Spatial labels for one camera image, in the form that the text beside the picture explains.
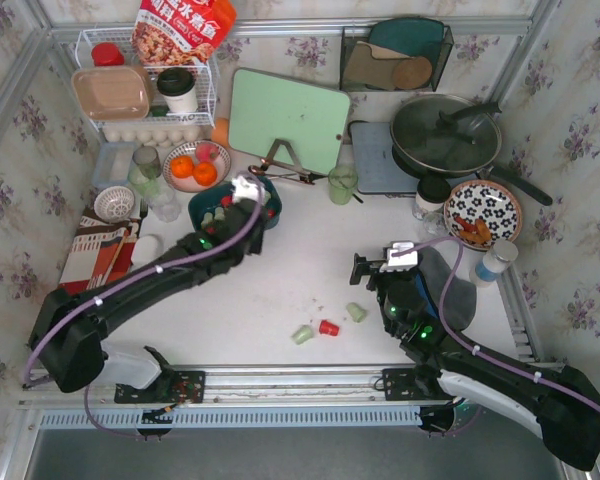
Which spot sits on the mint green cutting board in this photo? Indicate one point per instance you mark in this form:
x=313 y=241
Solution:
x=267 y=107

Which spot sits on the green capsule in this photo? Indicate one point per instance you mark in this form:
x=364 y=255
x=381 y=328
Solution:
x=357 y=313
x=302 y=335
x=219 y=214

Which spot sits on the red capsule bottom right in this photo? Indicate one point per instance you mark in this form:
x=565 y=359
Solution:
x=328 y=328

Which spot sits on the egg tray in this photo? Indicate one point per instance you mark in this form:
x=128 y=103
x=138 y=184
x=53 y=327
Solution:
x=148 y=135

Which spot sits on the black mesh organizer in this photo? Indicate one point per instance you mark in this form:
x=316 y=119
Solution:
x=396 y=55

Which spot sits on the white bottle silver cap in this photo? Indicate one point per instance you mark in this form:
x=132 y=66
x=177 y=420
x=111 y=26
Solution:
x=494 y=262

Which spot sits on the green tinted glass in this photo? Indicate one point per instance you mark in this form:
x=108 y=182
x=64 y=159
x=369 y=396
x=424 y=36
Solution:
x=145 y=171

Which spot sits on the beige food container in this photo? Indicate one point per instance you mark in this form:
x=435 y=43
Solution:
x=118 y=93

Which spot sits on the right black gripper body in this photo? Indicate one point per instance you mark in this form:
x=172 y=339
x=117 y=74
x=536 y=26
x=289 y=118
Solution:
x=371 y=270

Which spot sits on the white cup black lid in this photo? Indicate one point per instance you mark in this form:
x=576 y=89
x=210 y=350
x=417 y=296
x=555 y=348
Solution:
x=178 y=87

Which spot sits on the black lid jar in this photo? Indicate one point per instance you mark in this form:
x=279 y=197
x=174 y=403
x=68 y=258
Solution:
x=431 y=194

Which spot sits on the small white colander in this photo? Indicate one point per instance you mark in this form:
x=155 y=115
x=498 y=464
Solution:
x=114 y=204

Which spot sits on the red lid jar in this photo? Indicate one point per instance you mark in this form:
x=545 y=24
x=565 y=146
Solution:
x=107 y=54

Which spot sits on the grey blue cloth pad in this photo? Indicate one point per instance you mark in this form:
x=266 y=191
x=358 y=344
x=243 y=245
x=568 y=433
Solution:
x=460 y=301

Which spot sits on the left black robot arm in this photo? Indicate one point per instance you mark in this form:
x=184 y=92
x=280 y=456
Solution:
x=66 y=342

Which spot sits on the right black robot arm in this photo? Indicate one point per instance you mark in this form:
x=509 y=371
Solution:
x=561 y=407

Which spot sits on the red snack bag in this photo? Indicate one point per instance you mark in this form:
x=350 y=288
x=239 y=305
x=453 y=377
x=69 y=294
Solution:
x=181 y=32

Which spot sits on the white wire rack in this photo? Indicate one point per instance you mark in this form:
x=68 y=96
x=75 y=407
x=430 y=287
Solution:
x=206 y=77

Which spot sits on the clear plastic cup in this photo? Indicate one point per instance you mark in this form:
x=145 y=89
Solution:
x=164 y=204

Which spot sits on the black frying pan with lid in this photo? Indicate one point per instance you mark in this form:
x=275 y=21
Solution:
x=450 y=137

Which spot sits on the teal storage basket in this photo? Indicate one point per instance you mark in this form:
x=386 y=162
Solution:
x=201 y=207

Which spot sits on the fruit bowl plate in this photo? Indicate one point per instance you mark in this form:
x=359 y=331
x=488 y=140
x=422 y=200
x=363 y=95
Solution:
x=196 y=166

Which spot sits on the striped orange cloth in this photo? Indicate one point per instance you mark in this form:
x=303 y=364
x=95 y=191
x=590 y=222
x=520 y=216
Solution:
x=100 y=253

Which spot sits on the green glass cup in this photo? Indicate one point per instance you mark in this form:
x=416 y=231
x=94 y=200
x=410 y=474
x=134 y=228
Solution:
x=343 y=182

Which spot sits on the green capsule bottom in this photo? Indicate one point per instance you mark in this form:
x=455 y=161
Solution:
x=302 y=335

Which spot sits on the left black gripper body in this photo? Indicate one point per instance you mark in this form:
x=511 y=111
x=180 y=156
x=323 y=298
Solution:
x=256 y=220

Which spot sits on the blue floral plate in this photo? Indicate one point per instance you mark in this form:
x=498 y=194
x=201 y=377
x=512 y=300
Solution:
x=479 y=212

